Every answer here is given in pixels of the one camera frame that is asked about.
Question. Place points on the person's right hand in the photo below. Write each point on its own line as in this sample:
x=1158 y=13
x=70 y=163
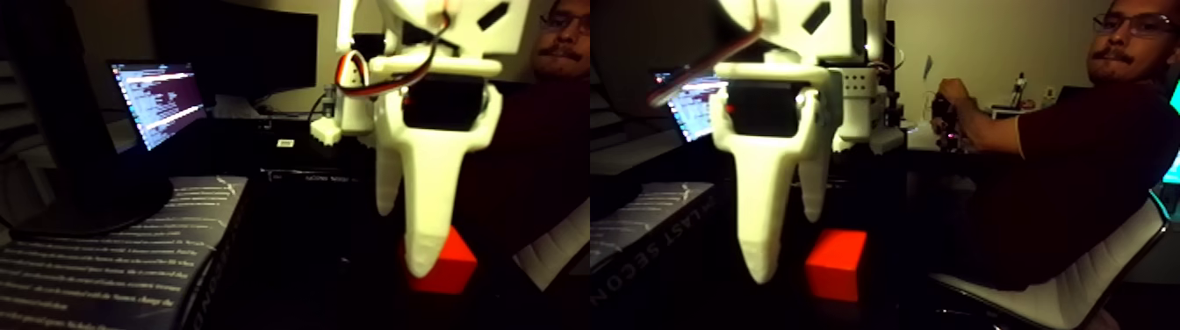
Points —
x=954 y=101

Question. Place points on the red cube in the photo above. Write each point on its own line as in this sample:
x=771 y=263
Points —
x=834 y=263

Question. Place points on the small figurine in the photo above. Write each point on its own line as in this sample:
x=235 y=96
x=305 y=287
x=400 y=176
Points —
x=1019 y=90

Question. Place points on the white chair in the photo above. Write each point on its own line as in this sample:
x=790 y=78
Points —
x=1088 y=286

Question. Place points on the person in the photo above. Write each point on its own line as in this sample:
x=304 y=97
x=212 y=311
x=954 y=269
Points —
x=1097 y=166

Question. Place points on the open laptop lit screen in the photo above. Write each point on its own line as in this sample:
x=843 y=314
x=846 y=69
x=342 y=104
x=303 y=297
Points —
x=687 y=115

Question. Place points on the black book white print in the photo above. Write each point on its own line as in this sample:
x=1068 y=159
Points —
x=636 y=217

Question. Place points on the eyeglasses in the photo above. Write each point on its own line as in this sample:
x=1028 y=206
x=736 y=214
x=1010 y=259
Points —
x=1134 y=25

